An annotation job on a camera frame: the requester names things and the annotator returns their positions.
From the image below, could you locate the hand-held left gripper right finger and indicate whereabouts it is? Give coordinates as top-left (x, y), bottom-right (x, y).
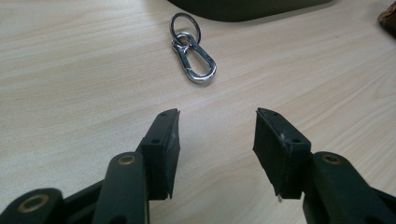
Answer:
top-left (252, 107), bottom-right (312, 203)

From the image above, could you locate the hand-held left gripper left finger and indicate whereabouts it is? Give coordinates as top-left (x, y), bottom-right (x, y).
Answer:
top-left (135, 107), bottom-right (181, 201)

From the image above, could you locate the silver carabiner keychain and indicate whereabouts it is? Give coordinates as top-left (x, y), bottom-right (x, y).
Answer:
top-left (169, 12), bottom-right (218, 84)

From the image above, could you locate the dark green tray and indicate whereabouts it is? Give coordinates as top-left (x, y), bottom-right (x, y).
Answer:
top-left (166, 0), bottom-right (334, 22)

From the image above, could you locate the brown wooden object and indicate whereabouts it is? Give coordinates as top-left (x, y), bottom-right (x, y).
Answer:
top-left (376, 4), bottom-right (396, 39)

